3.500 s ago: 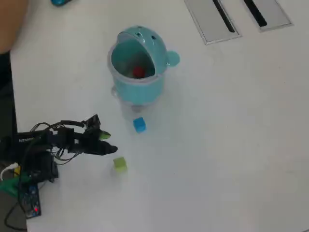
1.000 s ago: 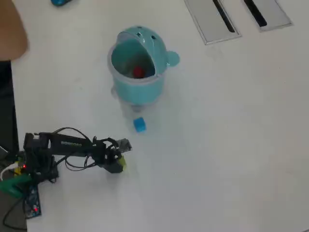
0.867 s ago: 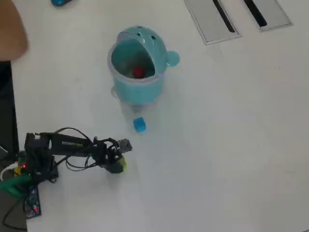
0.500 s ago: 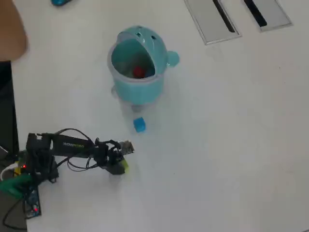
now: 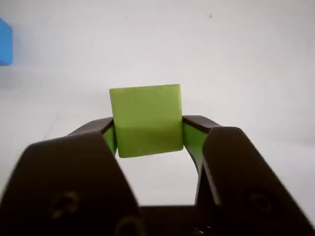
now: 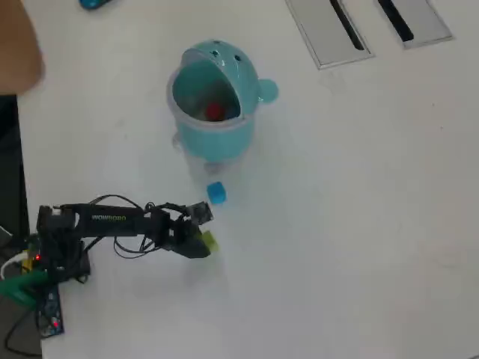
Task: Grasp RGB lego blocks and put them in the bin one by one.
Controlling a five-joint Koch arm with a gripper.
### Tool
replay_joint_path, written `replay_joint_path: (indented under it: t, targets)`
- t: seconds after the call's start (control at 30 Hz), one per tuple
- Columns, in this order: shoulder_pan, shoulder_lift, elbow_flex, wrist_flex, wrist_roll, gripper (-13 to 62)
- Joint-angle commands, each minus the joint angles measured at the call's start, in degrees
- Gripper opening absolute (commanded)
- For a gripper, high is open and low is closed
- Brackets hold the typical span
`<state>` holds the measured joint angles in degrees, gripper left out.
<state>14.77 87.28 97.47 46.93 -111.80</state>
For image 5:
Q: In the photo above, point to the blue lego block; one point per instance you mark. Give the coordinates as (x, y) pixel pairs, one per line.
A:
(5, 41)

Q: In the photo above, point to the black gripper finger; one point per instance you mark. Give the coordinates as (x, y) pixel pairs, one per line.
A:
(246, 184)
(61, 186)

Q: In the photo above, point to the green lego block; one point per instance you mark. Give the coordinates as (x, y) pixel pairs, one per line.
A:
(147, 118)

